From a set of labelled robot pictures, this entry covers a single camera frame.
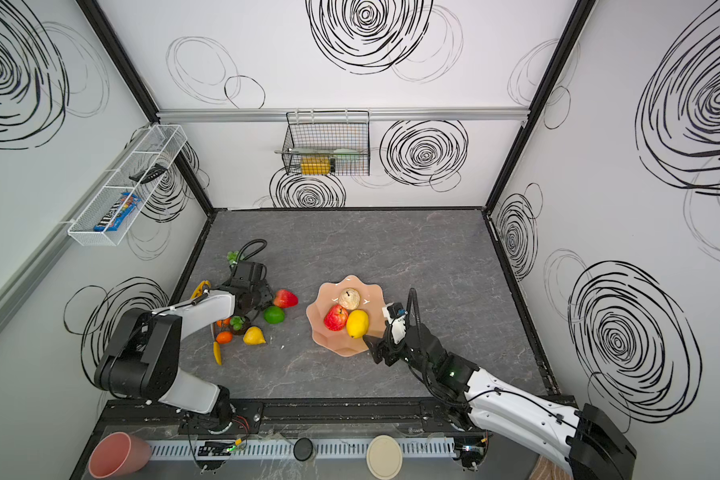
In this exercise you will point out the cream round lid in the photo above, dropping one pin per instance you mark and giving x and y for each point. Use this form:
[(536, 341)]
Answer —
[(384, 457)]

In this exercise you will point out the small yellow fake pear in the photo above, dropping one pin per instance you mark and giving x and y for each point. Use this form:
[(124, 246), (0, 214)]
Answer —
[(254, 336)]

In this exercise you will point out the black round cap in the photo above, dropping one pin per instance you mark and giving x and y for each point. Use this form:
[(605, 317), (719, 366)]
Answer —
[(303, 449)]

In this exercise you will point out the pink plastic cup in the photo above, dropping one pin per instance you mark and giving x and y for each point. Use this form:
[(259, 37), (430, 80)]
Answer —
[(119, 454)]

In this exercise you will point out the pink scalloped fruit bowl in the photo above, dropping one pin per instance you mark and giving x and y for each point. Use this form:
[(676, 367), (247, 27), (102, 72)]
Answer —
[(339, 342)]

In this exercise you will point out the black wire wall basket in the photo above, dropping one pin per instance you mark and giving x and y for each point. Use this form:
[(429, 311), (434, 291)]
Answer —
[(343, 135)]

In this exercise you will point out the blue candy packet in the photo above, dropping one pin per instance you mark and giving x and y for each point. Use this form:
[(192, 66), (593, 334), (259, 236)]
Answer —
[(118, 212)]

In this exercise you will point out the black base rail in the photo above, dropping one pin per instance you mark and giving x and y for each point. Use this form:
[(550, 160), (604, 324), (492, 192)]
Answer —
[(422, 413)]

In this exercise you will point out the red fake strawberry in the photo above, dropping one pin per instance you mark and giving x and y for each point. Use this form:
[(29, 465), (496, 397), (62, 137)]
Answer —
[(285, 299)]

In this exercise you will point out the white cable duct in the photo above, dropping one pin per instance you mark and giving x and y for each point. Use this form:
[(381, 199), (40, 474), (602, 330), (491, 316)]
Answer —
[(326, 449)]

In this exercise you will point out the yellow sponge in basket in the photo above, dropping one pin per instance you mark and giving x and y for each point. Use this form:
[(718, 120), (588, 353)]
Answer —
[(316, 165)]

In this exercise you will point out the dark fake mangosteen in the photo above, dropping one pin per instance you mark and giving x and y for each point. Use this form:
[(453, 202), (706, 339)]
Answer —
[(238, 325)]

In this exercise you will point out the green fake grapes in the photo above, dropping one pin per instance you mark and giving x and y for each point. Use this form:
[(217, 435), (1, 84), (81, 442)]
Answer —
[(232, 257)]

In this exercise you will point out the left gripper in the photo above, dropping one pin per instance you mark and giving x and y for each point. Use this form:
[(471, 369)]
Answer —
[(240, 315)]

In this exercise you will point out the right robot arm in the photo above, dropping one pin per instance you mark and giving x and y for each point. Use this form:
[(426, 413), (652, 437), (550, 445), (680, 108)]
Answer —
[(584, 442)]

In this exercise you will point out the beige fake pear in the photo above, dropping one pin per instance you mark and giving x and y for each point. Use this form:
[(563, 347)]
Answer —
[(350, 299)]

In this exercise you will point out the orange fake tangerine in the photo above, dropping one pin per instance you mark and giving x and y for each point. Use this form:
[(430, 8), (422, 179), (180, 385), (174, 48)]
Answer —
[(224, 337)]

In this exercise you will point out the yellow kitchen tongs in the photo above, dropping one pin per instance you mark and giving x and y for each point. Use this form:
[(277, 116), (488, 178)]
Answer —
[(201, 290)]

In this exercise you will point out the red fake apple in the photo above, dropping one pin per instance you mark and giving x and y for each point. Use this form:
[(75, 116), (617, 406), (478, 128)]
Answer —
[(336, 318)]

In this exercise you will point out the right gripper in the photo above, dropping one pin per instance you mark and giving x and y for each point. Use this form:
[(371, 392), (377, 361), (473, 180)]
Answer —
[(393, 347)]

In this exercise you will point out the yellow fake lemon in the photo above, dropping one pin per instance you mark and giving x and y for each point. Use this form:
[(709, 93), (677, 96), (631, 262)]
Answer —
[(358, 324)]

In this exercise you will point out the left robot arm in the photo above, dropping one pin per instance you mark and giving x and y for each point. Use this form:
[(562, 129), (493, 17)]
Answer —
[(141, 360)]

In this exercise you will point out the green fake lime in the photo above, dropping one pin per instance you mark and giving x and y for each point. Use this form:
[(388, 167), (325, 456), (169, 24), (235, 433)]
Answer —
[(274, 315)]

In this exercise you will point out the striped brown cloth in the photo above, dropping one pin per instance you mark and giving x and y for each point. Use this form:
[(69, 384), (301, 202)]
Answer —
[(545, 469)]

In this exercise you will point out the black remote control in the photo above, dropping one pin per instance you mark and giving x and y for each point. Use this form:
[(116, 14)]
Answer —
[(148, 175)]

